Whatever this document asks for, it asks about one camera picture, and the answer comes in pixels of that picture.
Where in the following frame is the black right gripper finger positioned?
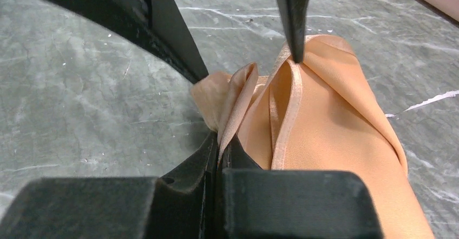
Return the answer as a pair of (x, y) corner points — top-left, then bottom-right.
(158, 132), (218, 238)
(276, 0), (309, 63)
(217, 137), (262, 180)
(45, 0), (208, 83)

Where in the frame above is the peach satin napkin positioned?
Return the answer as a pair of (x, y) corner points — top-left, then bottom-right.
(191, 35), (434, 238)

